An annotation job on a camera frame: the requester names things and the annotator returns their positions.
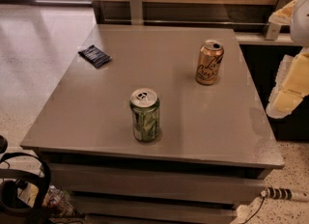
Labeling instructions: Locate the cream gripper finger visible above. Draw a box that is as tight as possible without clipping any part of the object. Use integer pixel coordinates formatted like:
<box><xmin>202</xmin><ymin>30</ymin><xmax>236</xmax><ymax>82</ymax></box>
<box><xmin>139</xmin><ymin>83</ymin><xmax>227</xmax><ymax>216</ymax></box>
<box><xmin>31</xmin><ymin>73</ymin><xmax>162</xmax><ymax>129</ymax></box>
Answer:
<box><xmin>268</xmin><ymin>0</ymin><xmax>297</xmax><ymax>25</ymax></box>
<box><xmin>266</xmin><ymin>47</ymin><xmax>309</xmax><ymax>119</ymax></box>

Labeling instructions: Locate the green soda can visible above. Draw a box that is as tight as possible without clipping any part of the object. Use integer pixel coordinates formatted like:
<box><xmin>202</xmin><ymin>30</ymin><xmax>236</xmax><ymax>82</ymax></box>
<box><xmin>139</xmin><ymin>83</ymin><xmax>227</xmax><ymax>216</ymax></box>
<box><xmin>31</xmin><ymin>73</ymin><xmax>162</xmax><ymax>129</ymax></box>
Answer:
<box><xmin>129</xmin><ymin>88</ymin><xmax>160</xmax><ymax>142</ymax></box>

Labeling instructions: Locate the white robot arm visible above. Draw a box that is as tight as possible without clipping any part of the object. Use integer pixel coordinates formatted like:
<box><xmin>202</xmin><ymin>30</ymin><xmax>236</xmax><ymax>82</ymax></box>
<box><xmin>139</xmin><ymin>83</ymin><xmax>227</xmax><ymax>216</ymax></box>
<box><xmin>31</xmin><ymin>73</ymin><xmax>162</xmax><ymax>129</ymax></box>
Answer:
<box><xmin>266</xmin><ymin>0</ymin><xmax>309</xmax><ymax>119</ymax></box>

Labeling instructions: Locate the gold LaCroix can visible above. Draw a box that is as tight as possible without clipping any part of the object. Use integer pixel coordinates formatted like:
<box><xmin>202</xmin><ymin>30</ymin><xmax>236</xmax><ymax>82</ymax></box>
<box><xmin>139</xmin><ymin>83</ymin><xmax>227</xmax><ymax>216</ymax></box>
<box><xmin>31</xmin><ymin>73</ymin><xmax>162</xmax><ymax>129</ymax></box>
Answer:
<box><xmin>195</xmin><ymin>40</ymin><xmax>224</xmax><ymax>85</ymax></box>

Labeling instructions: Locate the dark blue rxbar wrapper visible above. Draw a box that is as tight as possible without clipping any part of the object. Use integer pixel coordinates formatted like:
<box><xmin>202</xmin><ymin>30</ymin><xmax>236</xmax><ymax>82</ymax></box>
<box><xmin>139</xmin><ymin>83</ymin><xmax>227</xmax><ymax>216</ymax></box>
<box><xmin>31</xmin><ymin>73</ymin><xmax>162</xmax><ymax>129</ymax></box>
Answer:
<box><xmin>78</xmin><ymin>45</ymin><xmax>111</xmax><ymax>69</ymax></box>

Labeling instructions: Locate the grey metal drawer cabinet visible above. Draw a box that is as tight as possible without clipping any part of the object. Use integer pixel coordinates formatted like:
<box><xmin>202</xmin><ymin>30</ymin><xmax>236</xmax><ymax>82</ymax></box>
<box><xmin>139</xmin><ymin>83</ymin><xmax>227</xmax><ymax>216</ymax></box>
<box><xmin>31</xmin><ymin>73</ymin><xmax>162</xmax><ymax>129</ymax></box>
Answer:
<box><xmin>22</xmin><ymin>25</ymin><xmax>284</xmax><ymax>224</ymax></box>

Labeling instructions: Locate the clear plastic bottle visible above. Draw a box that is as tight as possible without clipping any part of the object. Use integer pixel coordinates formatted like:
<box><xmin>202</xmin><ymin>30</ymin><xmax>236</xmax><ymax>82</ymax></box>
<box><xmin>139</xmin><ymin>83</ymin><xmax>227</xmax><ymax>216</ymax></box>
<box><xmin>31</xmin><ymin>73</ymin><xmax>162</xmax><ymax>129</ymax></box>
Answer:
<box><xmin>43</xmin><ymin>184</ymin><xmax>73</xmax><ymax>216</ymax></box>

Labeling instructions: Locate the right metal wall bracket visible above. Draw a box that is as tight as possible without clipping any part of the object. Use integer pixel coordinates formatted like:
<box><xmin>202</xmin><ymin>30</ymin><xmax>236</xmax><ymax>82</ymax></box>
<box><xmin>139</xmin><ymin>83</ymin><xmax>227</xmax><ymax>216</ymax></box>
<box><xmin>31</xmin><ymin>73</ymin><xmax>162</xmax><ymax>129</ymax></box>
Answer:
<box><xmin>263</xmin><ymin>0</ymin><xmax>295</xmax><ymax>41</ymax></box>

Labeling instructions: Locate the metal wall bracket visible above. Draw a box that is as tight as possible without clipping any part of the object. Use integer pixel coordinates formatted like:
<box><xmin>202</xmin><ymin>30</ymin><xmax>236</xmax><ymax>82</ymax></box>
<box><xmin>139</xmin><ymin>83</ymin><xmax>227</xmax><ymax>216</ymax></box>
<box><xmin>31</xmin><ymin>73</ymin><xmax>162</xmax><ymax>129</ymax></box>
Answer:
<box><xmin>129</xmin><ymin>0</ymin><xmax>144</xmax><ymax>25</ymax></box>
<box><xmin>263</xmin><ymin>0</ymin><xmax>295</xmax><ymax>41</ymax></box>

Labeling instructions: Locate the striped cable connector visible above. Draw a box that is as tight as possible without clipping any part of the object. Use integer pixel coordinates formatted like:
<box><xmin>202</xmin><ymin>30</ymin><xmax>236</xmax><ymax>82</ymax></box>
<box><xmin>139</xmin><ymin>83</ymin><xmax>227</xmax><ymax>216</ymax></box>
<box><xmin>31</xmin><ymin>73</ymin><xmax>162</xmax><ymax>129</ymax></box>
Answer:
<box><xmin>261</xmin><ymin>187</ymin><xmax>309</xmax><ymax>203</ymax></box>

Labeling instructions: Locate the left metal wall bracket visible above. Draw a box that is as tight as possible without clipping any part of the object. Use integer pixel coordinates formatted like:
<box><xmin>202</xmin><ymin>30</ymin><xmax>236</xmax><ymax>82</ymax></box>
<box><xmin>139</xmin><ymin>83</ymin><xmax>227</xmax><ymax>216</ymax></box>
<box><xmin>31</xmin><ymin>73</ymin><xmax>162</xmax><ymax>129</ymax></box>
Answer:
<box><xmin>129</xmin><ymin>0</ymin><xmax>144</xmax><ymax>25</ymax></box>

